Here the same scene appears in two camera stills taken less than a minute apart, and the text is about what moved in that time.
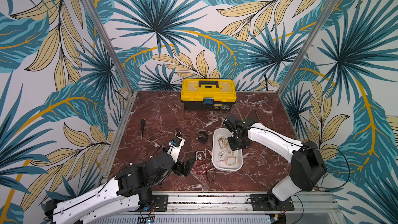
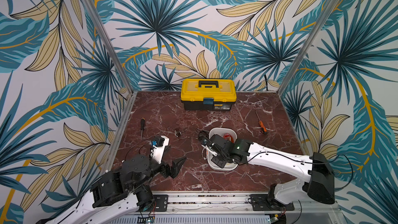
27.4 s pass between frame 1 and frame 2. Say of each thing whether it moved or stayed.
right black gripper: moved
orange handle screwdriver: stayed
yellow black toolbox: stayed
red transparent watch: moved
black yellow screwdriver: stayed
